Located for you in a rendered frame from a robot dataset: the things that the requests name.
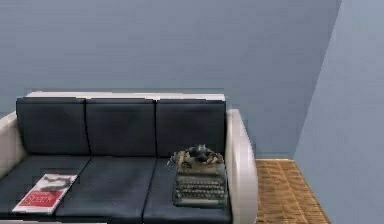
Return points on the white sofa with black cushions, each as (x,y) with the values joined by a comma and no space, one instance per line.
(120,133)

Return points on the grey-green typewriter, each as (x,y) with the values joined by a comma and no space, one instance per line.
(200,186)

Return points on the red and white magazine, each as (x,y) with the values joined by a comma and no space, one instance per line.
(45,195)

